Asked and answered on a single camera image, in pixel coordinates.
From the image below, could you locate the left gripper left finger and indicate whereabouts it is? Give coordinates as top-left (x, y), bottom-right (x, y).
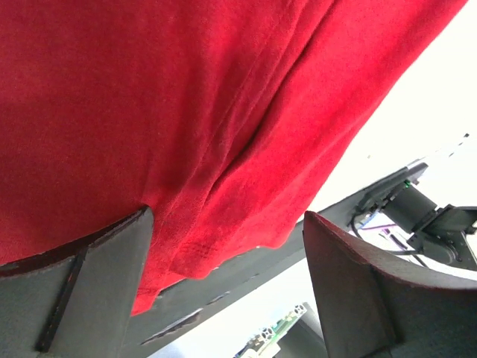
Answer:
top-left (1, 207), bottom-right (154, 357)

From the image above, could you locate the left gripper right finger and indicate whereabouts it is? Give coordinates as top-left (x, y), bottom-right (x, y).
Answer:
top-left (303, 212), bottom-right (476, 357)

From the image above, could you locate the dark red t-shirt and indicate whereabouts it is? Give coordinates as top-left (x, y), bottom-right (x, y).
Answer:
top-left (1, 1), bottom-right (464, 314)

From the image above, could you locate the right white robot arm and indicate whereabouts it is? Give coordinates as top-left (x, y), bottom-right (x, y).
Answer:
top-left (347, 163), bottom-right (476, 271)

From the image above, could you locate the black base beam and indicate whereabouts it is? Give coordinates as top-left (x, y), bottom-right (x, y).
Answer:
top-left (122, 186), bottom-right (373, 358)

